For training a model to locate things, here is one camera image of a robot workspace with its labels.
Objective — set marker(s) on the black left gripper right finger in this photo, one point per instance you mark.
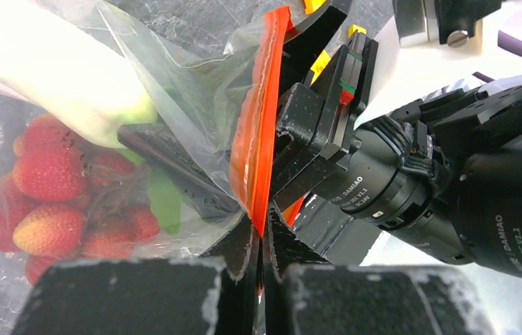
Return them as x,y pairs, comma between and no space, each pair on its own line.
282,247

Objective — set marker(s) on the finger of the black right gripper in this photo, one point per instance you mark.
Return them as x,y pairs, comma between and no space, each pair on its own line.
158,145

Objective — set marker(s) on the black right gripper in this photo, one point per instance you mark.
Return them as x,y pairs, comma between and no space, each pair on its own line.
385,175

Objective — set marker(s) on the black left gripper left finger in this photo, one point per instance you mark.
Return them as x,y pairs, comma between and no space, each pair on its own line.
239,247

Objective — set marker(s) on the clear zip bag orange zipper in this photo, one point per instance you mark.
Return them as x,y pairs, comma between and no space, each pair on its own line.
221,109

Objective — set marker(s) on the red strawberry bunch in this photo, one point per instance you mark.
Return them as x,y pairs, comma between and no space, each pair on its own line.
64,198

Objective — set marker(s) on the white eggplant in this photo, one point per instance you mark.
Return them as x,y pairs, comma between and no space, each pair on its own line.
49,62

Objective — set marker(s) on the green white bok choy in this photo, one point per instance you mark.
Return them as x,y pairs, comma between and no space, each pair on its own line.
165,200

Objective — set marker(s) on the yellow small block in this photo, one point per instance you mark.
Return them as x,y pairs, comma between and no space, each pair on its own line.
319,65

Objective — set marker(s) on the yellow arch block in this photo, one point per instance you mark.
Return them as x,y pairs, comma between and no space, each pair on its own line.
311,6

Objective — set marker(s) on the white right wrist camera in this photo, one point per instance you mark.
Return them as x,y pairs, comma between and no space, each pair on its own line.
412,62

